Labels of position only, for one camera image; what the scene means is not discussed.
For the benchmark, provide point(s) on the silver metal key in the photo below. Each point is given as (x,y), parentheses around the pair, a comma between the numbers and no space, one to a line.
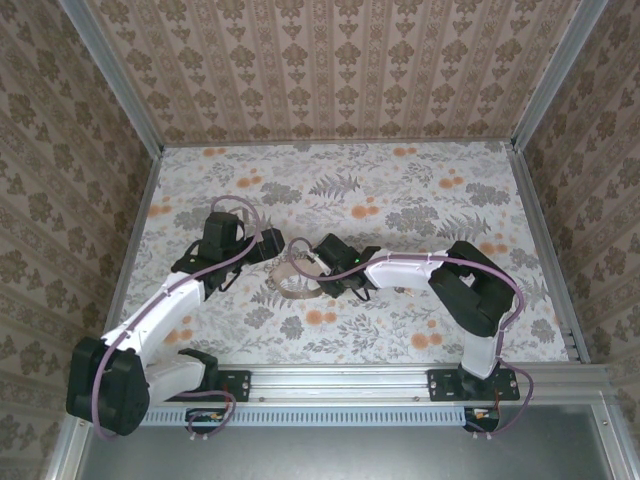
(290,260)

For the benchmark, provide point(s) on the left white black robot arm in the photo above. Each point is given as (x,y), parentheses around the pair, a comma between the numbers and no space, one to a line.
(150,315)

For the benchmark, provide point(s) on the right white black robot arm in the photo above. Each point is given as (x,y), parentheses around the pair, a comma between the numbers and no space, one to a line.
(400,272)

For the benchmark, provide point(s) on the floral patterned table cover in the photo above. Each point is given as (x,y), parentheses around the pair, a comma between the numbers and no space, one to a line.
(350,325)

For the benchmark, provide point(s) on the grey metal front panel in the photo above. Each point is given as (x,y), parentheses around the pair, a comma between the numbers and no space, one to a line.
(350,455)

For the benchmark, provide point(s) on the aluminium table side rail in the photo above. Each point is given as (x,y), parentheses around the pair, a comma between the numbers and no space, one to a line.
(145,210)
(550,250)

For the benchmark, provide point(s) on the aluminium mounting rail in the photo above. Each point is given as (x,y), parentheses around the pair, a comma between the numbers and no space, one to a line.
(340,382)

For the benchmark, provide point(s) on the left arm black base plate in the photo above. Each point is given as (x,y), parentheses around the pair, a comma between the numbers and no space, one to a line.
(235,385)

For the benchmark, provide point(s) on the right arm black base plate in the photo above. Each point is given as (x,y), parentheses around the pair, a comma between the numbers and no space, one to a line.
(445,385)

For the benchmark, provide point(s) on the aluminium frame post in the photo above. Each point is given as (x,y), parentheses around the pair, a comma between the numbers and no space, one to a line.
(555,75)
(115,80)

